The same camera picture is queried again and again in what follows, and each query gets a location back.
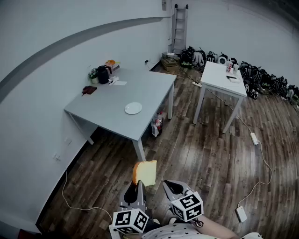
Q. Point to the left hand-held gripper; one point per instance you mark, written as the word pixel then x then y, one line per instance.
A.
pixel 130 220

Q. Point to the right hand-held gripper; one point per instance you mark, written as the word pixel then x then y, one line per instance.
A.
pixel 188 206

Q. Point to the slice of bread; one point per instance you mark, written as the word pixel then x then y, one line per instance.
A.
pixel 145 173

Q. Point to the white round plate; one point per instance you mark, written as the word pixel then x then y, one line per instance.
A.
pixel 133 108

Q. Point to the person's right forearm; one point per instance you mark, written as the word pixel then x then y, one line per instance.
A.
pixel 213 227

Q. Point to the person's star-print white shirt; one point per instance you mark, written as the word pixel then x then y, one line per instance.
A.
pixel 172 232

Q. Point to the clear plastic bag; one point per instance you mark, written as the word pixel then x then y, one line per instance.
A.
pixel 154 130

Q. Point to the white power adapter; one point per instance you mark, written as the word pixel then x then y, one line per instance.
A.
pixel 240 214

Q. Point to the red label drink bottle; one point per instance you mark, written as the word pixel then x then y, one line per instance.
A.
pixel 159 121

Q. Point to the white power strip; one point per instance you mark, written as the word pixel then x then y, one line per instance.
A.
pixel 197 83
pixel 254 138

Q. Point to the large grey table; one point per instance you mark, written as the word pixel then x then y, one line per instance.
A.
pixel 116 102

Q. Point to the white paper sheet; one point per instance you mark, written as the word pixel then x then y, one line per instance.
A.
pixel 121 82

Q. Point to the dark red cloth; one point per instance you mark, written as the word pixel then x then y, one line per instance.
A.
pixel 89 90

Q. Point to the crumpled white tissue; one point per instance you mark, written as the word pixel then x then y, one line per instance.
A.
pixel 113 80

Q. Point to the small white table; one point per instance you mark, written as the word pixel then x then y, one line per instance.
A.
pixel 219 79

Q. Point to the black thermos jug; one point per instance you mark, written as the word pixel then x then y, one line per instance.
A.
pixel 103 75

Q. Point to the small white box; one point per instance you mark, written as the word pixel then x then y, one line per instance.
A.
pixel 234 80

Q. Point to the small potted plant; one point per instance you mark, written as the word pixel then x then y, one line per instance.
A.
pixel 94 75

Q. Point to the wooden crate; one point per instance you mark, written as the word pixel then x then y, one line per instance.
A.
pixel 170 63

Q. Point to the pink and white box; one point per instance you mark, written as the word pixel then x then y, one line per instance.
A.
pixel 115 68

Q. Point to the red print paper cup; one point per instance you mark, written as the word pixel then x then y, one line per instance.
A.
pixel 229 67

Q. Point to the plain white cup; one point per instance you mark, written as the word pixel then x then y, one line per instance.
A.
pixel 236 69

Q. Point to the orange snack packet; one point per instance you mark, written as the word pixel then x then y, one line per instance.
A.
pixel 110 62

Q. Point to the flat white box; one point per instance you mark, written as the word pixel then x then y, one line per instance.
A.
pixel 169 54

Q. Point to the white round appliance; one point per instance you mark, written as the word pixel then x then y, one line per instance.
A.
pixel 222 59

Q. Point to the row of black backpacks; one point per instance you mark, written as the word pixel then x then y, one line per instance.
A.
pixel 257 74

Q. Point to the grey folding ladder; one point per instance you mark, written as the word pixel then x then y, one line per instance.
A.
pixel 179 28

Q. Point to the white wall socket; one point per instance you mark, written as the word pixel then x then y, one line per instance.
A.
pixel 56 157
pixel 68 141

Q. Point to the grey wall box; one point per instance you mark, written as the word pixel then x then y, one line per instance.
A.
pixel 164 5

